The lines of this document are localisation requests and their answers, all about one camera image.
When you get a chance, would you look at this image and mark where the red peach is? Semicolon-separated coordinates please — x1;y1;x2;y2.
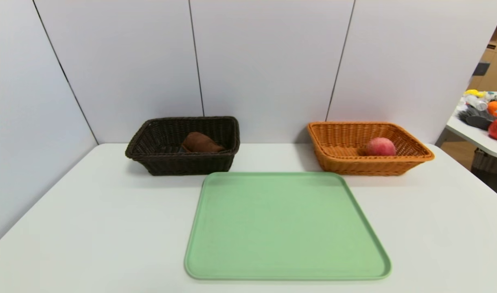
364;137;396;157

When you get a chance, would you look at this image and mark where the orange wicker basket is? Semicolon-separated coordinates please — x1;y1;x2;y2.
307;121;435;176

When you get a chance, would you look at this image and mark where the white side table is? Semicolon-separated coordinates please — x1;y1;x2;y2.
446;91;497;160

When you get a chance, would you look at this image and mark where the light green plastic tray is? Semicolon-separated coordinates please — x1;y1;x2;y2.
184;171;392;281

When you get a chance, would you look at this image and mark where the grey woven stool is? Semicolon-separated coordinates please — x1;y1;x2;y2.
471;148;497;176

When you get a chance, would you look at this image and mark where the dark brown wicker basket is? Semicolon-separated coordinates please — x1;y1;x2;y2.
125;116;241;176

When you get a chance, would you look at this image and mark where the dark grey brush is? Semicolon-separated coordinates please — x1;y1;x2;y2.
459;107;495;131

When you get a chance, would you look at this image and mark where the white plastic bottle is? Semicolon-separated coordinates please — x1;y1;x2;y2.
466;96;488;112

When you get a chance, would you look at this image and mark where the brown towel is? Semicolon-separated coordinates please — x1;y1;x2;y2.
181;131;226;154

